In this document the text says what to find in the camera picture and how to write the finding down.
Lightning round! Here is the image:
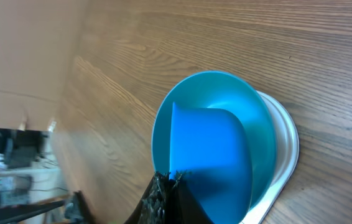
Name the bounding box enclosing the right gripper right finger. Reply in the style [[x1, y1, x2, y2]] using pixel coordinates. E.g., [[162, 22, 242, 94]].
[[165, 171, 213, 224]]

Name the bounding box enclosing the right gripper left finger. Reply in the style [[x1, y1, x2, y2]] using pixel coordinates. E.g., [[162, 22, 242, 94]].
[[124, 171, 170, 224]]

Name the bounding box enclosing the blue plastic measuring scoop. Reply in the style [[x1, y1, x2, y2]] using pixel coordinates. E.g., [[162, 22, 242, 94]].
[[170, 104, 252, 223]]

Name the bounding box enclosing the teal blue bowl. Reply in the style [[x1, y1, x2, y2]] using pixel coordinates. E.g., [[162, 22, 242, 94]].
[[151, 71, 277, 206]]

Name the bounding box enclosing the white digital kitchen scale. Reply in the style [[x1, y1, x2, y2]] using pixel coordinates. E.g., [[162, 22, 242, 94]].
[[241, 91, 300, 224]]

